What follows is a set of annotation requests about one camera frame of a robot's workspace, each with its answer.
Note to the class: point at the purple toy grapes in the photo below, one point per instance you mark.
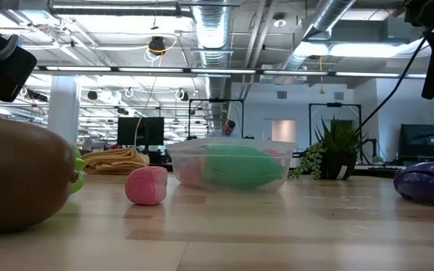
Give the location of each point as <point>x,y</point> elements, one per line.
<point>428,184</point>

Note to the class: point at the dark green toy vegetable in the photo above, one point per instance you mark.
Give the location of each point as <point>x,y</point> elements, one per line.
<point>243,167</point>

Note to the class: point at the pink toy fruit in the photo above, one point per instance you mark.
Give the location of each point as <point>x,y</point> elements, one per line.
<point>191,174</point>

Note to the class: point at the pink round toy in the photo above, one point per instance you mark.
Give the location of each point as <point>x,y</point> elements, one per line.
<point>146,185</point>

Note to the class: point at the light green toy leaf vegetable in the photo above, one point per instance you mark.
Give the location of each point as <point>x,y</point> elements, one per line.
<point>78,169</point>

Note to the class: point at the brown toy kiwi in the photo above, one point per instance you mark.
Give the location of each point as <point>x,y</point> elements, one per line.
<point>21,177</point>

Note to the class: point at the clear plastic tupperware container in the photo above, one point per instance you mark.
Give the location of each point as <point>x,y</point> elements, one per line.
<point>232,143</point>

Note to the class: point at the black screen on cart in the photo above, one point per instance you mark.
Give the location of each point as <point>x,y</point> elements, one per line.
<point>424,139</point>

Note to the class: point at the potted succulent plant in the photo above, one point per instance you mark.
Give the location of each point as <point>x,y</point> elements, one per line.
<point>337,150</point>

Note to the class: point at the pale door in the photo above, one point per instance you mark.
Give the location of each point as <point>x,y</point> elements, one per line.
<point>283,131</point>

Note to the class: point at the person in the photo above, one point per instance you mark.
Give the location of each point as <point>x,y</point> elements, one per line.
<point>226,130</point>

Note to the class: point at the black monitor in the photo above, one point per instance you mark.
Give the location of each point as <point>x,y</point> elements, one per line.
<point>140,131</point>

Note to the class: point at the folded yellow cloth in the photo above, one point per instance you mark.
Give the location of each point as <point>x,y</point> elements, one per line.
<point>113,161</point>

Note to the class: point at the black stand frame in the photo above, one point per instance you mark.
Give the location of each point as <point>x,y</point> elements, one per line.
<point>216,100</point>
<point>334,104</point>

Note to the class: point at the silver ceiling duct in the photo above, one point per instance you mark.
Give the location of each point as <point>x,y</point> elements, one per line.
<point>211,45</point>
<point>315,22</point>

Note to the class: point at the ceiling light rail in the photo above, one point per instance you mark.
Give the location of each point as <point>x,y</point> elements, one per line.
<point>220,70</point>

